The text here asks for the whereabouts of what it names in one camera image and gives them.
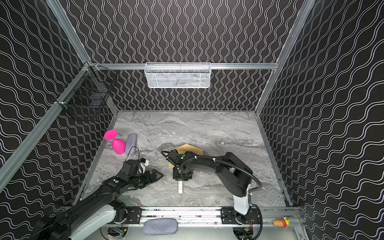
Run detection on white glue stick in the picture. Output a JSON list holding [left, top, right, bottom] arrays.
[[178, 181, 184, 194]]

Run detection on brown manila envelope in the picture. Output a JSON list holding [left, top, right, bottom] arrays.
[[170, 144, 204, 161]]

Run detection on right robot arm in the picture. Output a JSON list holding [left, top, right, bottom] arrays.
[[161, 149, 263, 225]]

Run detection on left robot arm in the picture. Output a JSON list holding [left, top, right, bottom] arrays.
[[29, 160, 164, 240]]

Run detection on magenta plastic goblet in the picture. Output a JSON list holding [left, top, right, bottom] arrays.
[[104, 130, 126, 155]]

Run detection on grey fabric pouch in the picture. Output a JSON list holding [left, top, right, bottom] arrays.
[[143, 219, 178, 236]]

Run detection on aluminium back crossbar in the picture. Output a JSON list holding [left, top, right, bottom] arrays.
[[92, 63, 278, 71]]

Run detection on toy ice cream cone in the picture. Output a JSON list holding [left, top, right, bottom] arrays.
[[273, 217, 291, 229]]

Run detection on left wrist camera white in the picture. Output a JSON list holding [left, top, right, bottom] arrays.
[[139, 158, 150, 167]]

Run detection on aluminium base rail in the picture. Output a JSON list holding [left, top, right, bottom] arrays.
[[125, 207, 302, 228]]

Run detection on black wire basket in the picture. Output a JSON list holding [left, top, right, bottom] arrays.
[[58, 62, 118, 123]]

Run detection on white wire basket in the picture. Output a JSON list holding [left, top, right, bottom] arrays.
[[144, 62, 212, 89]]

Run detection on aluminium left side rail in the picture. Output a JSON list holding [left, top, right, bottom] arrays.
[[1, 62, 90, 191]]

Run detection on aluminium corner post left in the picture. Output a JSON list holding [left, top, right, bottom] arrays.
[[46, 0, 91, 63]]

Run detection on aluminium corner post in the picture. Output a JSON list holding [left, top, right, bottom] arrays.
[[46, 0, 91, 63], [255, 0, 316, 116]]

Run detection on aluminium corner post right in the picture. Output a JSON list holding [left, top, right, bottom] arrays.
[[255, 0, 316, 116]]

